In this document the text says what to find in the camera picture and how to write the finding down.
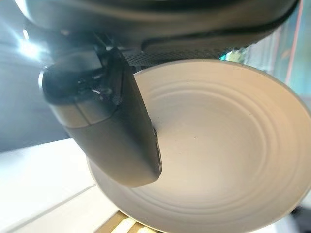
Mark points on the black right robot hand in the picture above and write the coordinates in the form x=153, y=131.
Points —
x=116, y=136

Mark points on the white ribbed ceramic plate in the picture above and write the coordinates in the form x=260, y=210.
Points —
x=218, y=145

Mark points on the white countertop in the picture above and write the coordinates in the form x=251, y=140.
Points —
x=43, y=184

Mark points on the light wooden slatted rack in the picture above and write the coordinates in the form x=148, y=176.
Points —
x=124, y=224

